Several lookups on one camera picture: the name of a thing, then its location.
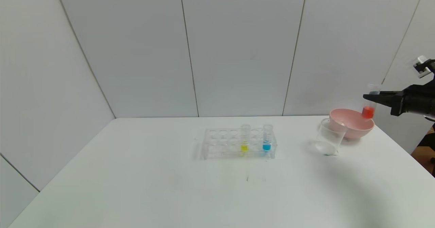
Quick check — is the clear glass beaker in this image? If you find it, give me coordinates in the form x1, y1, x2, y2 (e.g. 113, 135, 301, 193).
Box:
315, 119, 347, 156

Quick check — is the test tube with blue pigment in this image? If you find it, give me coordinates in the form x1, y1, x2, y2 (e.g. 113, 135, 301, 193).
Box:
263, 124, 273, 152

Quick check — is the test tube with yellow pigment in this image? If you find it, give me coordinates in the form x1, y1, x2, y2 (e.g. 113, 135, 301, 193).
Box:
240, 125, 251, 153

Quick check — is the clear plastic test tube rack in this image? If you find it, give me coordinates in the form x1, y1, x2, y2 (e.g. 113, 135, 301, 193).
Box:
203, 128, 277, 160

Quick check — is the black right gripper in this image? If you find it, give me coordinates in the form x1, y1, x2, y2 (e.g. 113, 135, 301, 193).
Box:
363, 84, 435, 118

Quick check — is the pink bowl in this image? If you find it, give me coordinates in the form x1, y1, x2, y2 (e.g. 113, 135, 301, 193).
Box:
329, 109, 374, 140

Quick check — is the test tube with red pigment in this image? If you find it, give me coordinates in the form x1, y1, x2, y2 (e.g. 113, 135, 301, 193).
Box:
362, 84, 380, 120

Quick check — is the dark object beyond table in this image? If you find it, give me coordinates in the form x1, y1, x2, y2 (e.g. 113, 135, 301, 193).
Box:
421, 121, 435, 147

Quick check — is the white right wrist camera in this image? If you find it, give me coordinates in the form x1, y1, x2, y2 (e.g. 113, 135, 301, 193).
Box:
413, 55, 435, 79

